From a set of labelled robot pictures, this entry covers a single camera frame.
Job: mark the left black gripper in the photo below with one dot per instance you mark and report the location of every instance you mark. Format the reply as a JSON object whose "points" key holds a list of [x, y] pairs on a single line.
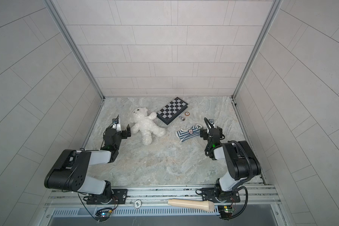
{"points": [[122, 132]]}

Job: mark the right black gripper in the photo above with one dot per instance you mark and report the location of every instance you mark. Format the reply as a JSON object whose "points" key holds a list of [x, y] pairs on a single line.
{"points": [[206, 133]]}

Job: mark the blue white striped sweater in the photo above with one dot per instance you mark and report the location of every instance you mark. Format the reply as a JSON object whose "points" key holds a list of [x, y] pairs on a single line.
{"points": [[189, 133]]}

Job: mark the white teddy bear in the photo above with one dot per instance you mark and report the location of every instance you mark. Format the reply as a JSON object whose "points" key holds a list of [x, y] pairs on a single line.
{"points": [[145, 124]]}

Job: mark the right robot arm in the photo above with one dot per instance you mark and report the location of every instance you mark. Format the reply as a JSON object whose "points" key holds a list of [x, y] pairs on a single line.
{"points": [[242, 166]]}

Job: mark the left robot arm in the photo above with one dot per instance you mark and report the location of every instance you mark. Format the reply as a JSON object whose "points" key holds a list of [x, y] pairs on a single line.
{"points": [[69, 172]]}

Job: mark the black folded chess board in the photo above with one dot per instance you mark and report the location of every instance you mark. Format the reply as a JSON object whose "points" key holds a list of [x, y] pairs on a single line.
{"points": [[172, 110]]}

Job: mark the white round knob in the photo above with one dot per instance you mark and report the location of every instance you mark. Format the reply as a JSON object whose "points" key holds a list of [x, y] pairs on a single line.
{"points": [[137, 204]]}

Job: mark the right green circuit board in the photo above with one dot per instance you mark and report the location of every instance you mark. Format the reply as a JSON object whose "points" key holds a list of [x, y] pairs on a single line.
{"points": [[225, 212]]}

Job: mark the green circuit board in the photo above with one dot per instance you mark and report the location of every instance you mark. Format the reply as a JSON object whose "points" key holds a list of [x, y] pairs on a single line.
{"points": [[104, 214], [225, 212]]}

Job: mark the left green circuit board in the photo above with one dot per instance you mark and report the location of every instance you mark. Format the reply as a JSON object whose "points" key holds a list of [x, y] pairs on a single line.
{"points": [[104, 214]]}

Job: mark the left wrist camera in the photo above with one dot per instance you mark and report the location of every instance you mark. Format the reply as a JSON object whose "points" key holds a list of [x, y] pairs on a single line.
{"points": [[116, 124]]}

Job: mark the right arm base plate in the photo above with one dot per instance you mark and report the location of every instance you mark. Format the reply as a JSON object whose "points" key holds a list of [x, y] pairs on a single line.
{"points": [[217, 195]]}

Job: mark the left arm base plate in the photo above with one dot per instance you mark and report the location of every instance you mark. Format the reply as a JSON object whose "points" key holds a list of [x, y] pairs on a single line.
{"points": [[117, 196]]}

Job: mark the beige handle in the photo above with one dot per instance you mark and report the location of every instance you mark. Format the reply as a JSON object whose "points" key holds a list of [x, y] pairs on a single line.
{"points": [[199, 205]]}

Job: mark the aluminium mounting rail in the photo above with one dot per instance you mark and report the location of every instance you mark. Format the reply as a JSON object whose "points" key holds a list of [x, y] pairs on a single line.
{"points": [[159, 195]]}

